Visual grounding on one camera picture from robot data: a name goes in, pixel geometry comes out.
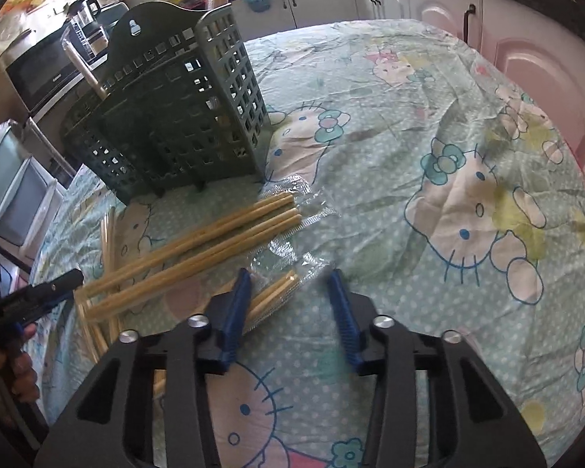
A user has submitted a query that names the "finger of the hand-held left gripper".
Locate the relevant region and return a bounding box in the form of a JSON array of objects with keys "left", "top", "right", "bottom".
[
  {"left": 0, "top": 314, "right": 39, "bottom": 352},
  {"left": 0, "top": 268, "right": 85, "bottom": 320}
]

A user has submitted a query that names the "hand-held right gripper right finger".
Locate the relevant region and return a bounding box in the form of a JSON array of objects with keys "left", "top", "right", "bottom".
[{"left": 326, "top": 269, "right": 549, "bottom": 468}]

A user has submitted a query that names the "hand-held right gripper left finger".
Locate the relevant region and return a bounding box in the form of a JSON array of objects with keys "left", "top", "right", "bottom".
[{"left": 32, "top": 268, "right": 254, "bottom": 468}]

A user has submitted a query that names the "green plastic utensil basket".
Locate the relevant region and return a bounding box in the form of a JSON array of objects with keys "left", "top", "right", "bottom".
[{"left": 58, "top": 0, "right": 274, "bottom": 206}]

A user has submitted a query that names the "person's left hand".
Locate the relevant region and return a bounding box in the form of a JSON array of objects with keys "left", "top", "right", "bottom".
[{"left": 0, "top": 350, "right": 43, "bottom": 403}]

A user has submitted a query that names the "white blue plastic drawer unit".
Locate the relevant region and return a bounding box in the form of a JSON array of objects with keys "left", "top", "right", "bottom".
[{"left": 0, "top": 119, "right": 76, "bottom": 260}]

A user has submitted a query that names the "metal shelf rack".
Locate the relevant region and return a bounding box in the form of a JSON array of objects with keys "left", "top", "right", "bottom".
[{"left": 24, "top": 102, "right": 79, "bottom": 187}]

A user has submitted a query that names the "black microwave oven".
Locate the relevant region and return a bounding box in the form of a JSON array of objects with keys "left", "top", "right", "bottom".
[{"left": 5, "top": 34, "right": 110, "bottom": 114}]

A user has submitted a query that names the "black glass blender jug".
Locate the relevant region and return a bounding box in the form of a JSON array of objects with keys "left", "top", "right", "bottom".
[{"left": 67, "top": 0, "right": 103, "bottom": 35}]

